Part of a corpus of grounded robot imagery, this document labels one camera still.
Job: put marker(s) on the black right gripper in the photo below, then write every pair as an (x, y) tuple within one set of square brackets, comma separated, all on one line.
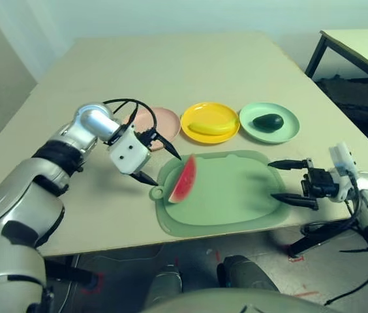
[(319, 184)]

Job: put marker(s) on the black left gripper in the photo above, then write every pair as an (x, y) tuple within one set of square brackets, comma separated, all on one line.
[(148, 140)]

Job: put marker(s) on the watermelon slice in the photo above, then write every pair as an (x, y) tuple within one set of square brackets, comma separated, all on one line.
[(185, 182)]

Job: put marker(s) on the yellow banana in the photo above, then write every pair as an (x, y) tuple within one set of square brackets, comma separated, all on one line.
[(210, 128)]

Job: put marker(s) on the dark green avocado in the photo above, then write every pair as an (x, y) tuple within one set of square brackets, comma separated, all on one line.
[(267, 122)]

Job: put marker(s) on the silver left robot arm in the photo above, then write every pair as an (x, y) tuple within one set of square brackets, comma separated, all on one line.
[(24, 182)]

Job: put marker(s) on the pink plate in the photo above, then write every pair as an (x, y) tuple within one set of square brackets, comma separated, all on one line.
[(167, 120)]

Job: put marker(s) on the mint green plate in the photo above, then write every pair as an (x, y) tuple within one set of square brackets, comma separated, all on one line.
[(285, 130)]

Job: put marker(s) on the black table leg bar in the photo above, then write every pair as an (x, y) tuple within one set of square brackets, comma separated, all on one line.
[(314, 243), (70, 272)]

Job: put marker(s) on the green silicone mat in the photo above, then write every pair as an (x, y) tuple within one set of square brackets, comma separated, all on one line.
[(229, 189)]

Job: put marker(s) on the yellow plate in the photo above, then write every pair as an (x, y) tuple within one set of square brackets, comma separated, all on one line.
[(210, 112)]

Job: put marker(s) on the grey robot right leg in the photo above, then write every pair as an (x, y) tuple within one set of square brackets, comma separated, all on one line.
[(246, 274)]

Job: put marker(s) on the grey robot leg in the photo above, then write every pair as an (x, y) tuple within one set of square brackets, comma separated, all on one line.
[(246, 274), (164, 285)]

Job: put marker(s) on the red floor tape strip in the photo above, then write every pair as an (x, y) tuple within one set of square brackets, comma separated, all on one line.
[(305, 294)]

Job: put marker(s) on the grey robot left leg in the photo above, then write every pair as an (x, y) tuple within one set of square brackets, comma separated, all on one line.
[(164, 285)]

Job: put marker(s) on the grey robot torso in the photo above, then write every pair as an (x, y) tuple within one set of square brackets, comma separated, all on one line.
[(236, 303)]

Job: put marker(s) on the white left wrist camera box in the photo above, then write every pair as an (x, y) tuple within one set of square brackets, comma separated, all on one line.
[(128, 153)]

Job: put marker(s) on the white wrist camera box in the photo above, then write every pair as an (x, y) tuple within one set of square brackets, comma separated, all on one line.
[(342, 156), (128, 153)]

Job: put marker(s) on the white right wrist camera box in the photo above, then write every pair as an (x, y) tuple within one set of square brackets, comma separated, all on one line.
[(342, 156)]

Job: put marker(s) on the side table with black frame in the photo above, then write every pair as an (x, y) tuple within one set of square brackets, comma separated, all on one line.
[(360, 42)]

